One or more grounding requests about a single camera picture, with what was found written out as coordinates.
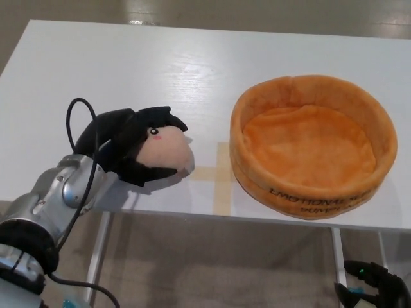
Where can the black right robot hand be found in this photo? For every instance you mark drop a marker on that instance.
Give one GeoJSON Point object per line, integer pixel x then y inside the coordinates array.
{"type": "Point", "coordinates": [372, 282]}

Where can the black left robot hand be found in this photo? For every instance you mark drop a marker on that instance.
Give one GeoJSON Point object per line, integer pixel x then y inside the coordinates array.
{"type": "Point", "coordinates": [122, 141]}

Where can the pink round plush toy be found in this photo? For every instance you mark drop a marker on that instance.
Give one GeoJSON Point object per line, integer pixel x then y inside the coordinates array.
{"type": "Point", "coordinates": [167, 150]}

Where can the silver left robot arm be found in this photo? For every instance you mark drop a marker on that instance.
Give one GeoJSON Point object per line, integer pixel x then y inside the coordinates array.
{"type": "Point", "coordinates": [41, 218]}

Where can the orange plush round basket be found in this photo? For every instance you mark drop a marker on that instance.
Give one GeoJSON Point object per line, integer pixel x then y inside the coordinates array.
{"type": "Point", "coordinates": [314, 150]}

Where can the white metal table leg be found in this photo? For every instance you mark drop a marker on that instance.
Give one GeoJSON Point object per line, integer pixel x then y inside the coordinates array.
{"type": "Point", "coordinates": [98, 253]}
{"type": "Point", "coordinates": [338, 253]}

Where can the beige tape cross marker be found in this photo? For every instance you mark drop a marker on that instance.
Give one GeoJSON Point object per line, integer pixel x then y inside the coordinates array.
{"type": "Point", "coordinates": [220, 183]}

